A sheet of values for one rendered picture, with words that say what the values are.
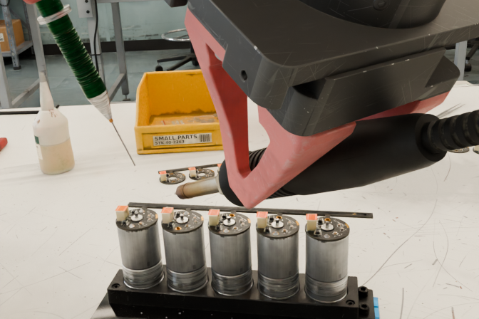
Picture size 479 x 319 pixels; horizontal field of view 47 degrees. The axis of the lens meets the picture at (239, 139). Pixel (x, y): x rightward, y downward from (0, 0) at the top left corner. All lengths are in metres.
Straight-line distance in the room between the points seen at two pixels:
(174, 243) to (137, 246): 0.02
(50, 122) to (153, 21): 4.22
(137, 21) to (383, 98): 4.64
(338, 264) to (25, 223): 0.28
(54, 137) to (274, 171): 0.40
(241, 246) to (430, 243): 0.17
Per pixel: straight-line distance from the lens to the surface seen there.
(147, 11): 4.76
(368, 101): 0.16
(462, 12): 0.18
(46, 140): 0.56
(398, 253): 0.42
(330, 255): 0.32
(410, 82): 0.17
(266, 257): 0.32
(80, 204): 0.51
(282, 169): 0.17
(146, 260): 0.34
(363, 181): 0.18
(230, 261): 0.32
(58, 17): 0.27
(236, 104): 0.20
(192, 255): 0.33
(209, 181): 0.26
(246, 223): 0.32
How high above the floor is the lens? 0.97
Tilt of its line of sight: 21 degrees down
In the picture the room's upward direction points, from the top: 3 degrees counter-clockwise
